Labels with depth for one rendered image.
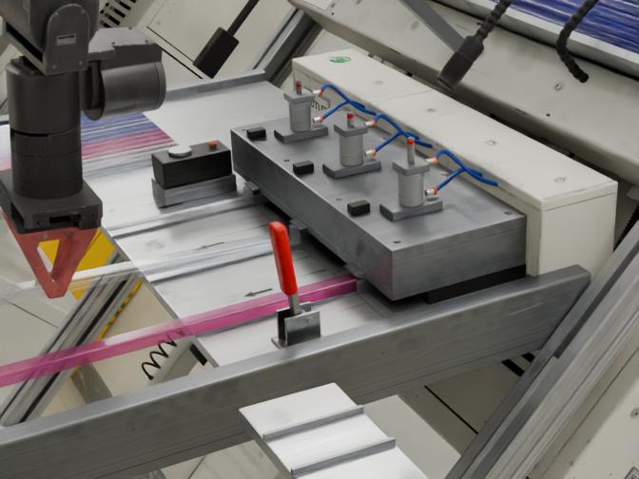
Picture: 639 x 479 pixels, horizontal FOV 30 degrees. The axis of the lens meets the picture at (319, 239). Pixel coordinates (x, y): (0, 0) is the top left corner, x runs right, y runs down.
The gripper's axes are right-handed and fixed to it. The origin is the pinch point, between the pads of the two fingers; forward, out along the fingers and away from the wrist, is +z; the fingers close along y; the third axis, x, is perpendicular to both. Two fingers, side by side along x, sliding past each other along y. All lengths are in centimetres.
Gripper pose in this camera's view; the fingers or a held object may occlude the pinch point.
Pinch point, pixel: (53, 284)
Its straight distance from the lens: 105.8
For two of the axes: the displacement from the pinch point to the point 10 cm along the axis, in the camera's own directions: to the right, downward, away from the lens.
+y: -4.5, -3.8, 8.1
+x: -8.9, 1.5, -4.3
